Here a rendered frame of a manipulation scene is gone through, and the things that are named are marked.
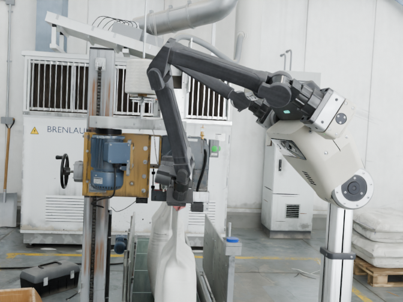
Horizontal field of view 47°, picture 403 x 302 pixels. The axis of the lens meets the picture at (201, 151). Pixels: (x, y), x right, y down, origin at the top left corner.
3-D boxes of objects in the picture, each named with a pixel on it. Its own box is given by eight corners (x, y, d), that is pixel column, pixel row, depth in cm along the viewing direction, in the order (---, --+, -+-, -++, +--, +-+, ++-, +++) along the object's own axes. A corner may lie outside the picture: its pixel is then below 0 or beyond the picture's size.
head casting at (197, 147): (207, 192, 232) (210, 133, 230) (159, 190, 229) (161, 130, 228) (201, 184, 262) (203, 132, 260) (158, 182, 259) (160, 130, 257)
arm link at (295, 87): (305, 94, 136) (306, 86, 140) (277, 75, 134) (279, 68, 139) (286, 115, 141) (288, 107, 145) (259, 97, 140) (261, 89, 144)
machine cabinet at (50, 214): (228, 253, 512) (238, 64, 501) (15, 249, 485) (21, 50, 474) (213, 229, 627) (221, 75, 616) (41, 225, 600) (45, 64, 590)
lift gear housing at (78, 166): (83, 183, 229) (83, 161, 228) (71, 183, 228) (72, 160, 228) (86, 181, 239) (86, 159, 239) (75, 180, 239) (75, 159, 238)
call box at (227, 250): (241, 255, 222) (241, 243, 222) (225, 255, 221) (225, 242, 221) (238, 250, 230) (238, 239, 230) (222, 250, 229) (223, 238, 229)
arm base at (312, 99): (323, 91, 145) (303, 123, 145) (302, 77, 144) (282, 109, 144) (334, 90, 136) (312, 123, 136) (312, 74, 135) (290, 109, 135)
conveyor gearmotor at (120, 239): (131, 257, 384) (131, 239, 383) (113, 256, 382) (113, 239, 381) (132, 247, 414) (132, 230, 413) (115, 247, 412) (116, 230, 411)
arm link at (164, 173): (187, 172, 160) (193, 158, 167) (156, 163, 161) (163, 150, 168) (182, 197, 167) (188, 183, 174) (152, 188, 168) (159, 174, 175)
